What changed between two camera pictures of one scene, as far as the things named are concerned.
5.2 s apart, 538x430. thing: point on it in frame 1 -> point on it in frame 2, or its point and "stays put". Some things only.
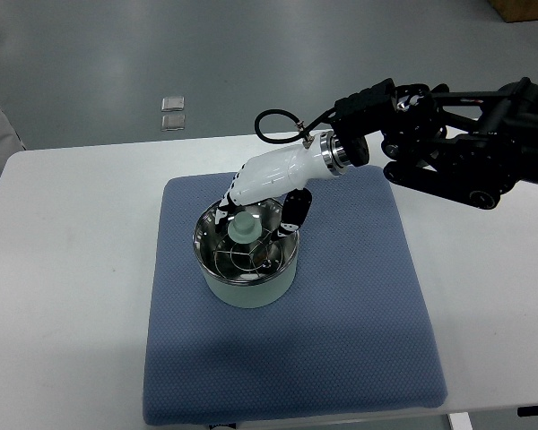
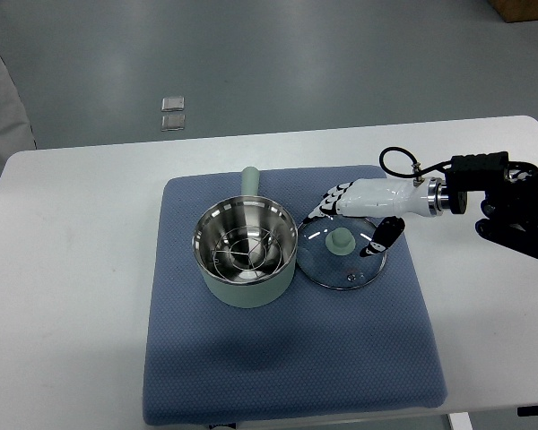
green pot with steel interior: [247, 263] stays put
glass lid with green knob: [248, 252] -> [329, 247]
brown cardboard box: [515, 11] stays put
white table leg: [460, 421] stays put
